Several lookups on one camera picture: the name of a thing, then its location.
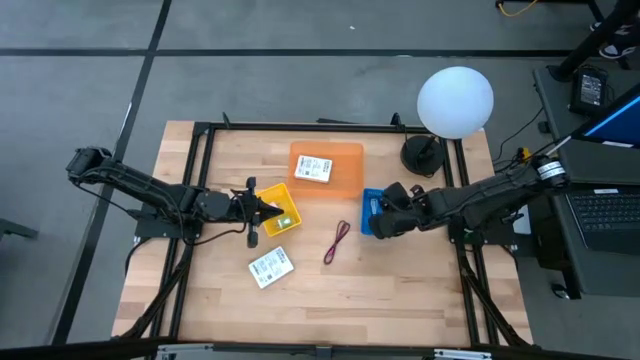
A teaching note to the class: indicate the silver metal bracket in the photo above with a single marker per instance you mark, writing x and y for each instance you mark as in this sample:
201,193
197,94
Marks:
462,355
185,351

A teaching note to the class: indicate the black desk caster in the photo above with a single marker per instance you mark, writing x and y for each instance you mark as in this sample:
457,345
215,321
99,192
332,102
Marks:
560,291

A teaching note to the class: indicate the long black crossbar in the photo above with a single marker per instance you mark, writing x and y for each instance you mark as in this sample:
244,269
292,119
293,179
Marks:
75,350

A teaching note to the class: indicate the white globe lamp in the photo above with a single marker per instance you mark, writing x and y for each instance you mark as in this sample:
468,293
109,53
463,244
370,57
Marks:
455,102

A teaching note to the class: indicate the black aluminium table frame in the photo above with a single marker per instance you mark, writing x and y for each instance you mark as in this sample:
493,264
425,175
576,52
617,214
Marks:
325,127

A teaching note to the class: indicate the green usb wall charger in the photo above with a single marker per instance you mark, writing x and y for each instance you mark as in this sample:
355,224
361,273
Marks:
285,223

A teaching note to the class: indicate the yellow plastic basket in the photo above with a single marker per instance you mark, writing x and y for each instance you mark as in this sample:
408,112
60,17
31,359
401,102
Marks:
280,192

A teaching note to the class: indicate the black diagonal stand leg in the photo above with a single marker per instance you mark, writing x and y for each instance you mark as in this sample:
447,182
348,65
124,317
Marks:
590,45

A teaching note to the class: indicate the black laptop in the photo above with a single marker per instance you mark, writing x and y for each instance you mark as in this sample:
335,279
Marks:
610,220

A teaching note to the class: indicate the small silver usb adapter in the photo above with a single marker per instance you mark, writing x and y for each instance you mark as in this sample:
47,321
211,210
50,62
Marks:
374,205

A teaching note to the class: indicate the blue plastic basket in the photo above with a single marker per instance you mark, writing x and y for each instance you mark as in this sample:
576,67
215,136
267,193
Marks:
365,197

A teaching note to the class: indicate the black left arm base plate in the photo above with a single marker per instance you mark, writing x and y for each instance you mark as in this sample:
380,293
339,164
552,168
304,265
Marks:
160,229

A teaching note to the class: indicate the black power adapter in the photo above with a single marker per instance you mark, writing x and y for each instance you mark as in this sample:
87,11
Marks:
590,90

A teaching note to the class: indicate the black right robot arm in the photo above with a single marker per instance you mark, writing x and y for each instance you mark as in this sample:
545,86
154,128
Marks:
490,192

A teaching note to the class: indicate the black round lamp base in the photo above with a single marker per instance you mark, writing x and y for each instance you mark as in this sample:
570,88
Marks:
417,160

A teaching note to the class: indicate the orange translucent plastic bin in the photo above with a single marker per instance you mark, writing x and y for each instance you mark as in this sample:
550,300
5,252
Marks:
350,175

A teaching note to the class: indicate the black computer monitor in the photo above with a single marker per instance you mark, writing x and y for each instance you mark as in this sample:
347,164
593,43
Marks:
620,125

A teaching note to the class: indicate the person's shoe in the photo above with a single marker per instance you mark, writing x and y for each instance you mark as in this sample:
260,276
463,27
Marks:
616,51
596,26

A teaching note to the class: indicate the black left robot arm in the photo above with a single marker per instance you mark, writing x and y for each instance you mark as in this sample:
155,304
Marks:
140,182

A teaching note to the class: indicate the white paper sheet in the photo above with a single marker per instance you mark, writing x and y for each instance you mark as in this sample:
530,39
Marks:
523,227

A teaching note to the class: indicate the dark grey floor object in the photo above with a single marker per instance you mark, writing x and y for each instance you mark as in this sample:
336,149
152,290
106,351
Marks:
15,227

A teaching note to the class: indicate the white card reader box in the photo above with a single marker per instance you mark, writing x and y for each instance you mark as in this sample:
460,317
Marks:
313,169
271,267

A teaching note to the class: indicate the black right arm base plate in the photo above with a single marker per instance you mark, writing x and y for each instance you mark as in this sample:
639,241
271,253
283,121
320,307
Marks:
487,236

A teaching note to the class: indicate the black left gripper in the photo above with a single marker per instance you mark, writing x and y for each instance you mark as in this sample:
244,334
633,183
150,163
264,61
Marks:
245,209

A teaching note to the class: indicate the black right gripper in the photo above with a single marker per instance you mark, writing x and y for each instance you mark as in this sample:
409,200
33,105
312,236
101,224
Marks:
400,220

